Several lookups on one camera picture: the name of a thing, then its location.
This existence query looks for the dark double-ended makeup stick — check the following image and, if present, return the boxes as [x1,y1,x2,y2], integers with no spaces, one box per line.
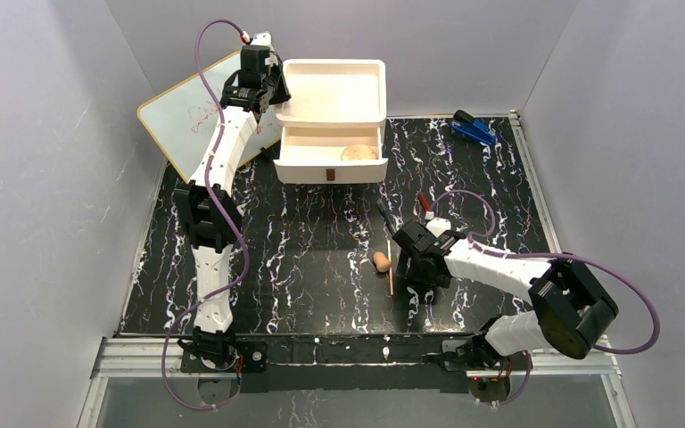
[376,199,398,235]

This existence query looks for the yellow framed whiteboard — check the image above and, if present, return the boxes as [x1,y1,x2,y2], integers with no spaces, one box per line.
[137,51,281,179]

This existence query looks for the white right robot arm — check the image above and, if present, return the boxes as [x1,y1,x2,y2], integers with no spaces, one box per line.
[393,220,619,366]

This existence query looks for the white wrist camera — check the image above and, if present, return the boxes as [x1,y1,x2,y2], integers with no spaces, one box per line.
[245,32,274,55]
[426,217,451,237]

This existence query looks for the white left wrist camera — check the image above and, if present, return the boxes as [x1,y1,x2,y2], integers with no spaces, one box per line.
[245,32,274,55]

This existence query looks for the beige makeup sponge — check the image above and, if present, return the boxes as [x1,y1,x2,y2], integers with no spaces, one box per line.
[372,251,388,274]

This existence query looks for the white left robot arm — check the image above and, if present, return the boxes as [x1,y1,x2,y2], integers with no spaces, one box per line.
[175,45,290,366]

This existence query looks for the aluminium frame rail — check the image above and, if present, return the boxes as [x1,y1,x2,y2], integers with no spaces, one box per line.
[91,333,621,378]

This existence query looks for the white organizer drawer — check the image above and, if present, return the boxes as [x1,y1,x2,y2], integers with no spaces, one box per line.
[275,127,388,185]

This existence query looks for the blue black stapler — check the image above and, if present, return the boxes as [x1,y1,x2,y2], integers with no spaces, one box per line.
[447,110,497,147]

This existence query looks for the white plastic drawer organizer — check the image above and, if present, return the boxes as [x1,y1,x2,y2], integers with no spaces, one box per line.
[275,59,387,128]

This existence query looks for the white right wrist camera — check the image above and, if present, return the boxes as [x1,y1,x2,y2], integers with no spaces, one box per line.
[426,217,451,237]

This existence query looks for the thin wooden stick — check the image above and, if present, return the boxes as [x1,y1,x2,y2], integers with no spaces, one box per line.
[386,238,394,298]

